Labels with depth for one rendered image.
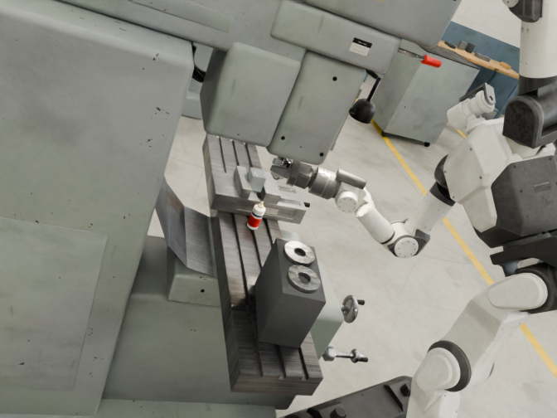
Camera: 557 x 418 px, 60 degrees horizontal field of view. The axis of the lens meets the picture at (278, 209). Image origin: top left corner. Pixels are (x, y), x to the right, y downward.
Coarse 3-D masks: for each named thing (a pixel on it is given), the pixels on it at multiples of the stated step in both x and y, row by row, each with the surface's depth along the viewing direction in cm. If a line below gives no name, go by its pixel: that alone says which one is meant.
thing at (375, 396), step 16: (384, 384) 183; (400, 384) 184; (336, 400) 170; (352, 400) 172; (368, 400) 175; (384, 400) 177; (400, 400) 177; (320, 416) 160; (336, 416) 158; (352, 416) 166; (368, 416) 169; (384, 416) 171; (400, 416) 175
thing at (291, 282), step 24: (264, 264) 141; (288, 264) 129; (312, 264) 133; (264, 288) 135; (288, 288) 121; (312, 288) 122; (264, 312) 129; (288, 312) 123; (312, 312) 124; (264, 336) 128; (288, 336) 128
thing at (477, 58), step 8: (440, 40) 818; (448, 48) 773; (456, 48) 806; (472, 48) 816; (464, 56) 767; (472, 56) 798; (480, 56) 806; (480, 64) 781; (488, 64) 794; (496, 64) 832; (504, 64) 825; (496, 72) 873; (504, 72) 798; (512, 72) 820; (472, 96) 835; (512, 96) 832; (504, 104) 840
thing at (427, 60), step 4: (400, 48) 125; (400, 52) 125; (404, 52) 125; (408, 52) 126; (412, 52) 126; (412, 56) 127; (416, 56) 127; (420, 56) 127; (424, 56) 127; (428, 56) 127; (420, 60) 128; (424, 60) 127; (428, 60) 127; (432, 60) 128; (436, 60) 128; (428, 64) 128; (432, 64) 128; (436, 64) 128; (440, 64) 129
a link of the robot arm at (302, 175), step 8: (296, 168) 149; (304, 168) 151; (312, 168) 152; (320, 168) 151; (296, 176) 147; (304, 176) 148; (312, 176) 151; (320, 176) 149; (328, 176) 150; (288, 184) 149; (296, 184) 150; (304, 184) 150; (312, 184) 150; (320, 184) 149; (312, 192) 152; (320, 192) 150
